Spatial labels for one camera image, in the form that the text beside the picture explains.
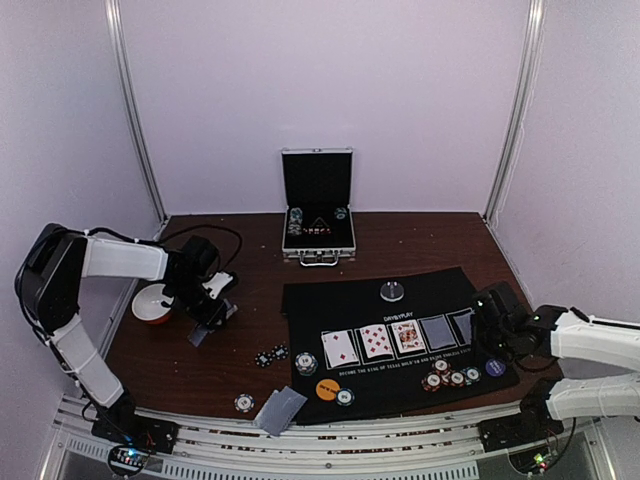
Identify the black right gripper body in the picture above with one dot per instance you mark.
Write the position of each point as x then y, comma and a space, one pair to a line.
486, 334

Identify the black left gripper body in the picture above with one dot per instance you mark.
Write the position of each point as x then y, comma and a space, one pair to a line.
202, 314

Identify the purple small blind button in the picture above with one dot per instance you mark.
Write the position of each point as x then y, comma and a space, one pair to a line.
495, 368

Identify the grey playing card deck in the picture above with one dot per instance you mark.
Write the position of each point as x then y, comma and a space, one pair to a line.
198, 335

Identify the face down card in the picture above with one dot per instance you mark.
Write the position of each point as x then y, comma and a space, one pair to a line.
438, 333
461, 322

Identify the black orange hundred chip stack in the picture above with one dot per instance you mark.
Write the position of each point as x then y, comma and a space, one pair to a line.
455, 379

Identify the king of diamonds card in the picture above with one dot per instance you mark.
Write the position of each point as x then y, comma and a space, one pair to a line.
408, 337

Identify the small chip stack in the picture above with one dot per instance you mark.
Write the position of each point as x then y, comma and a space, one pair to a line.
306, 364

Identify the eight of diamonds card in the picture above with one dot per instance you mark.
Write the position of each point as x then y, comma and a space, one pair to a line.
375, 341

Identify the dealt cards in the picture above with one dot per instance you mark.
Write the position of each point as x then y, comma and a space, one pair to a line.
279, 410

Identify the two of diamonds card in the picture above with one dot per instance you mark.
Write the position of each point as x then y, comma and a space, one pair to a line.
339, 348

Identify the orange big blind button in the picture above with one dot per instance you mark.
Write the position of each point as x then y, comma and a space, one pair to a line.
327, 389

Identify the blue green fifty chip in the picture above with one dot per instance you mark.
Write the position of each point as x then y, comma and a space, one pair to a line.
345, 397

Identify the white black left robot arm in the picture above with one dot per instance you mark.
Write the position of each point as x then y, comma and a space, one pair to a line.
65, 266

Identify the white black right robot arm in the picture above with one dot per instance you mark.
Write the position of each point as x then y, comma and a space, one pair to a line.
504, 328

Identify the white red bowl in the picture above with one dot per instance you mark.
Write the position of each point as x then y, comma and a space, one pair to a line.
151, 305

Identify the black white chip left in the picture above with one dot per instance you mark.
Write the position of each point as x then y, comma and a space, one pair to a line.
263, 359

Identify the black white chip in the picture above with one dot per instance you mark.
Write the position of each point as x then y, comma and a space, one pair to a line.
263, 359
280, 352

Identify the black white chip right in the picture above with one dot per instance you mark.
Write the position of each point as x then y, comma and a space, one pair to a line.
280, 352

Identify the white blue chip flat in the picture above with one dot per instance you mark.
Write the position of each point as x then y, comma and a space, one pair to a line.
244, 403

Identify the chips row in case left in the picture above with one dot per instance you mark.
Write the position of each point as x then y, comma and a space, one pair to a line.
295, 222

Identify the black poker table mat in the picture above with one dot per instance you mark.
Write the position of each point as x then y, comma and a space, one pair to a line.
387, 385

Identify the red dice set in case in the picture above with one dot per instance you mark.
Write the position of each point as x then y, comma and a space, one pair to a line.
319, 227

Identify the aluminium poker case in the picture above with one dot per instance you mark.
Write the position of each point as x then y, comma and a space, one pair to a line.
318, 181

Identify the chips in case right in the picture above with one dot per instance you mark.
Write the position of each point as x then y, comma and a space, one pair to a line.
341, 213

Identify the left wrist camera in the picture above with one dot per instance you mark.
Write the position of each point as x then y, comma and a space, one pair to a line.
218, 283

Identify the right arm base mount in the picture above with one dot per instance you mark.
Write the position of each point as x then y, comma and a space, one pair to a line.
522, 435

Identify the aluminium frame rail front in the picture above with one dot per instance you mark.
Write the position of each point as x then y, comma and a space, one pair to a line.
216, 442

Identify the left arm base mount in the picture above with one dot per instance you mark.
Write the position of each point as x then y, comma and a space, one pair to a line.
132, 451

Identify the right aluminium frame post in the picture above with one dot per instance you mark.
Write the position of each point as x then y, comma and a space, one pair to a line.
530, 57

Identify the aluminium frame post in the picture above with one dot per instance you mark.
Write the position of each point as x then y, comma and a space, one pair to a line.
118, 41
530, 57

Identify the left aluminium frame post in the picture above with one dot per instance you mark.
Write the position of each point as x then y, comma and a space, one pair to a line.
118, 41

